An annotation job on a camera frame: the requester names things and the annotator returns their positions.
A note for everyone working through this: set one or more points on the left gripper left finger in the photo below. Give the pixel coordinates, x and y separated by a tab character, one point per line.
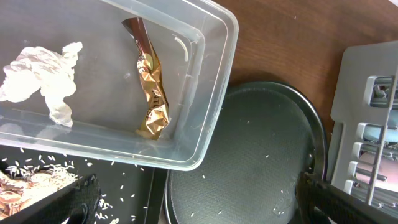
75	203

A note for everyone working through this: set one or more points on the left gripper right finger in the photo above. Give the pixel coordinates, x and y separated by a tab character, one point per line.
318	200

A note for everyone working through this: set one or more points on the food scraps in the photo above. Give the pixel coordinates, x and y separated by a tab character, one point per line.
31	186

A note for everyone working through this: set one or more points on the pink plastic cup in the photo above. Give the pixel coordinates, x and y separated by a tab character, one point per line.
387	168

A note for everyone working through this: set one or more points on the blue plastic cup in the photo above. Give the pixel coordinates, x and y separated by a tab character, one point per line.
372	132

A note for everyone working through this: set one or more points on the gold foil wrapper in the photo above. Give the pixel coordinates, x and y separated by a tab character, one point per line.
150	75

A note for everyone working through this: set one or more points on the white tissue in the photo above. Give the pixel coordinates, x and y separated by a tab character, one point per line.
50	73

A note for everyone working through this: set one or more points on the grey dishwasher rack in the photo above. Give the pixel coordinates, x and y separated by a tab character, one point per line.
366	92

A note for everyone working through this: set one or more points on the black rectangular tray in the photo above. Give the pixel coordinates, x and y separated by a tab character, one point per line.
129	193

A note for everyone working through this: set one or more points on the round black tray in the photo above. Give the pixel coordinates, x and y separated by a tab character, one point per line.
266	135

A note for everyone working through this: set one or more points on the clear plastic bin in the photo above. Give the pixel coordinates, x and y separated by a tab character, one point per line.
195	42

